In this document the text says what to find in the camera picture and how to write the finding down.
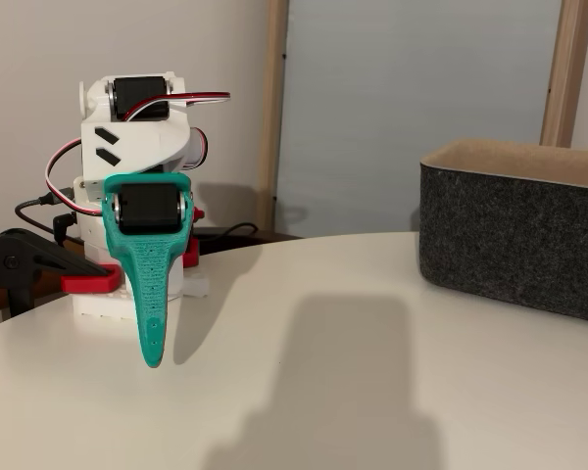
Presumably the dark grey felt basket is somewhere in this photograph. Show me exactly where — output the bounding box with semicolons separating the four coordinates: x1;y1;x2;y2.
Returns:
418;138;588;326

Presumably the black clamp with red pad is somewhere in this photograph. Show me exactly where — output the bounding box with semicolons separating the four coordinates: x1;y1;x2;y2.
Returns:
180;208;205;269
0;227;122;317

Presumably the white toy brick base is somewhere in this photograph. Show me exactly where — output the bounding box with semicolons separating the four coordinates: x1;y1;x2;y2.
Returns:
71;273;212;320

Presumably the thin black cable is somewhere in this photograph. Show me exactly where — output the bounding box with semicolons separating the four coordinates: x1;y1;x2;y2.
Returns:
195;221;261;245

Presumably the red white servo wire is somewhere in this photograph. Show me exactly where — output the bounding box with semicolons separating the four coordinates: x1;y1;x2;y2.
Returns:
45;138;107;216
120;90;232;122
189;125;210;171

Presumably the black power plug cable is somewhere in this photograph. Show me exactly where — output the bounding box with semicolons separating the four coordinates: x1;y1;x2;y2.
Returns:
52;211;78;245

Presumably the grey usb cable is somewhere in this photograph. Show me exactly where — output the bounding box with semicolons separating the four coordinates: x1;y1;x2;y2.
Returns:
14;187;77;237

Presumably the light wooden shelf post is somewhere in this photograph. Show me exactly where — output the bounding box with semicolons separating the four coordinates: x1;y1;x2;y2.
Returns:
253;0;291;231
540;0;588;147

